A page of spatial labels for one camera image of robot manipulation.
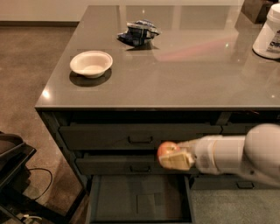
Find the white bowl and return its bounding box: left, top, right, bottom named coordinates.
left=70, top=51, right=113, bottom=78

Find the black cart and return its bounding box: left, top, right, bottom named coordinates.
left=0, top=132, right=86, bottom=224

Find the crumpled blue chip bag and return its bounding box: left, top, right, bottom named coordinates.
left=117, top=19, right=161, bottom=47

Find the top right drawer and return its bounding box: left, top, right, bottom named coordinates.
left=220, top=123, right=256, bottom=136

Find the white plastic canister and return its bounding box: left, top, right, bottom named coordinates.
left=253, top=3, right=280, bottom=60

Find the dark box on counter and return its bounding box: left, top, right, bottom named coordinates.
left=241, top=0, right=274, bottom=24

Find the black cable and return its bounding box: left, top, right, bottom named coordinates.
left=20, top=167, right=54, bottom=202

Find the middle left drawer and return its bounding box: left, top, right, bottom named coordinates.
left=75, top=155, right=199, bottom=175

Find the red apple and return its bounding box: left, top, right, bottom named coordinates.
left=157, top=142, right=180, bottom=160

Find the grey counter cabinet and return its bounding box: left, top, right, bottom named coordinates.
left=36, top=4, right=280, bottom=224

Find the open bottom left drawer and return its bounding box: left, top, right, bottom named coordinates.
left=86, top=175, right=194, bottom=224

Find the bottom right drawer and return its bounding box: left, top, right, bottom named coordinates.
left=189, top=175, right=276, bottom=190

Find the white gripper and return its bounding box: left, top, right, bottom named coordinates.
left=159, top=136, right=219, bottom=175

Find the top left drawer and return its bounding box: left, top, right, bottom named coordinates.
left=59, top=123, right=221, bottom=151

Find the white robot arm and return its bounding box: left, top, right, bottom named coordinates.
left=157, top=124, right=280, bottom=187

